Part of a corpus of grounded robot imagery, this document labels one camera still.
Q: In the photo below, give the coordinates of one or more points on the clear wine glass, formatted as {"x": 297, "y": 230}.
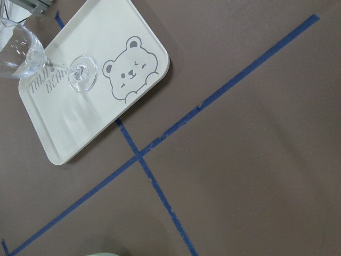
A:
{"x": 23, "y": 55}

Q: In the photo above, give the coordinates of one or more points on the cream bear tray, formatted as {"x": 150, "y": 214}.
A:
{"x": 130, "y": 61}

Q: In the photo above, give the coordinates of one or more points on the aluminium frame post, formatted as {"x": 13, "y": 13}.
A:
{"x": 35, "y": 7}

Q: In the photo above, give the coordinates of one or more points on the mint green bowl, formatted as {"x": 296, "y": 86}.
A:
{"x": 102, "y": 254}

